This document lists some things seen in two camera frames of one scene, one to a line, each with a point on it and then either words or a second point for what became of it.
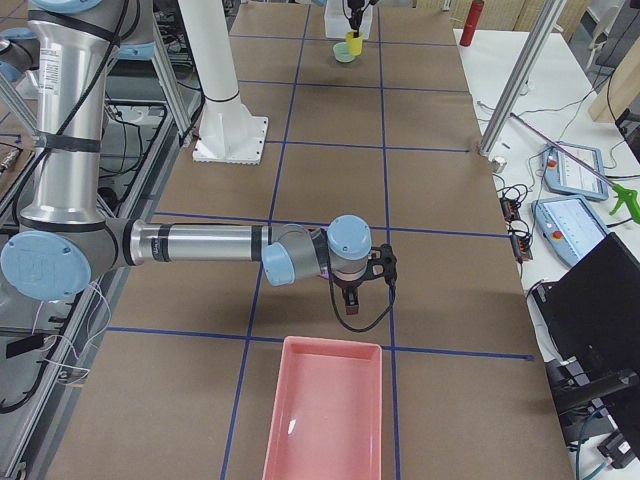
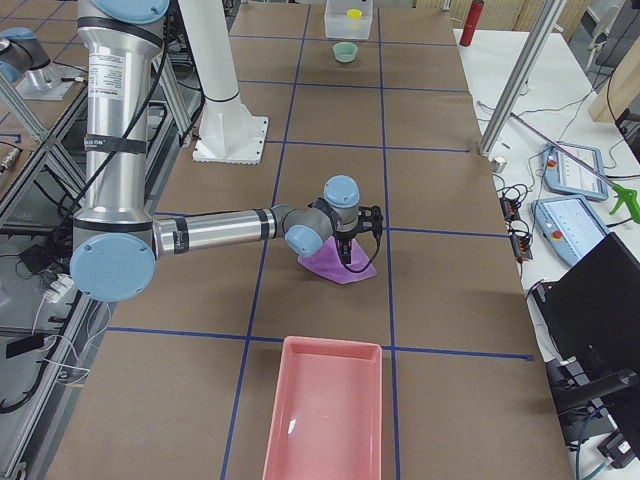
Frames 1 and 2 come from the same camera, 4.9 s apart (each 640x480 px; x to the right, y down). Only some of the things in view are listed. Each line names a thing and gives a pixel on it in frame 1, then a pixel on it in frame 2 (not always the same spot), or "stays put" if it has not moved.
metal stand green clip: x=629 y=197 stays put
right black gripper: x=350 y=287 to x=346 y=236
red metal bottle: x=474 y=15 stays put
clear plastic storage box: x=337 y=24 stays put
